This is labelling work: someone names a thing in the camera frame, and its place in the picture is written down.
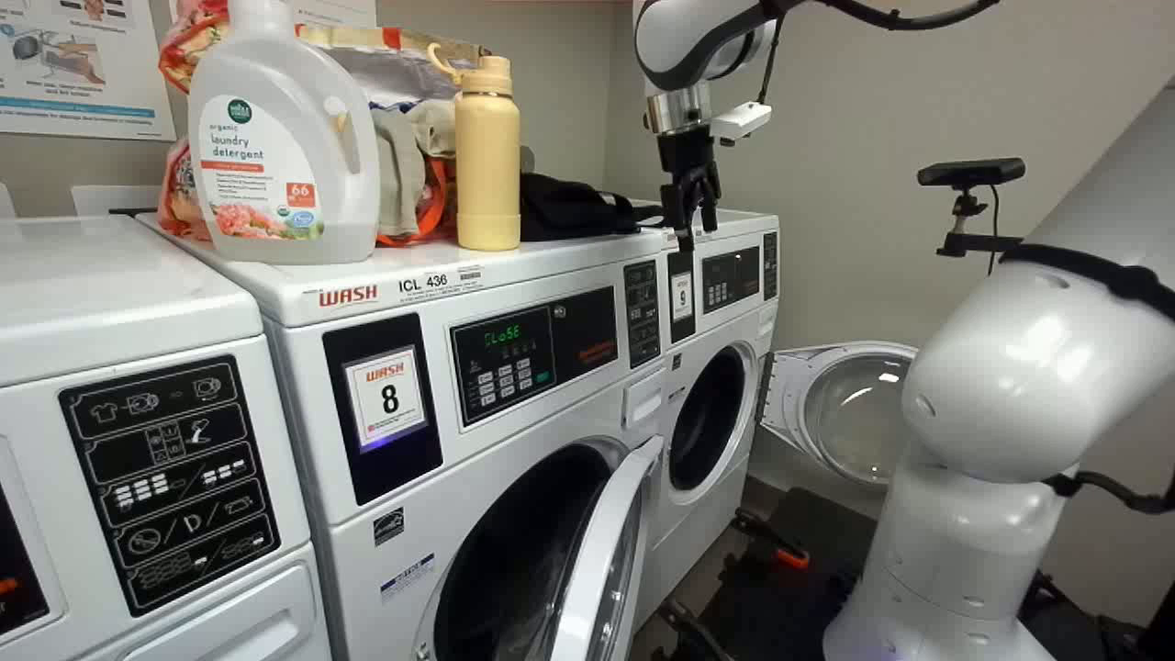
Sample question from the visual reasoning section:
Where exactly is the black clothing pile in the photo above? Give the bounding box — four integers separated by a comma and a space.
516, 170, 647, 246

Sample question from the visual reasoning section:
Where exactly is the white door with steel bowl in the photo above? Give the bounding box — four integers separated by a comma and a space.
753, 336, 921, 495

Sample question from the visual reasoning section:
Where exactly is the black camera on stand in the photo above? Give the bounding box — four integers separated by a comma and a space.
915, 155, 1029, 264

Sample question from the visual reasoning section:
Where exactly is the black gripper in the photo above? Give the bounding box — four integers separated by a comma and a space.
653, 126, 728, 237

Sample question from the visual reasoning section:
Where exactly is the clear laundry detergent jug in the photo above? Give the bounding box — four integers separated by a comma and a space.
184, 0, 380, 268

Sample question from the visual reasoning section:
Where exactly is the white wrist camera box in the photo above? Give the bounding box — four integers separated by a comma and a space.
707, 100, 779, 147

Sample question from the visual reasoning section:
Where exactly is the white round washer door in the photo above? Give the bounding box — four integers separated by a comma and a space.
543, 434, 671, 661

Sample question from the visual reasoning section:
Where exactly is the white washing machine number 8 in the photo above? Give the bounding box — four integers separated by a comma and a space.
140, 205, 682, 661

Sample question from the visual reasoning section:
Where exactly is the orange and black clamp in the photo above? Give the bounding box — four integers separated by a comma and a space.
734, 513, 813, 576

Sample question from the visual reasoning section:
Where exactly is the white washing machine unnumbered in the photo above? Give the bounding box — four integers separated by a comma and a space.
636, 203, 785, 626

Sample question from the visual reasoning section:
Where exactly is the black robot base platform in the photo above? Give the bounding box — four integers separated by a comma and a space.
665, 479, 886, 661

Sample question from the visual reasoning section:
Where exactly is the yellow insulated bottle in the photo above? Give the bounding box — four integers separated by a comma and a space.
451, 49, 523, 253

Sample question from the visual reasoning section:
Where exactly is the instruction poster with phone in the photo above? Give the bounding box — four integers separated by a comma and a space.
0, 0, 175, 144

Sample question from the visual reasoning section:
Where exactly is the white washing machine number 9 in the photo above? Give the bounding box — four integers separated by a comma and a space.
0, 180, 336, 661

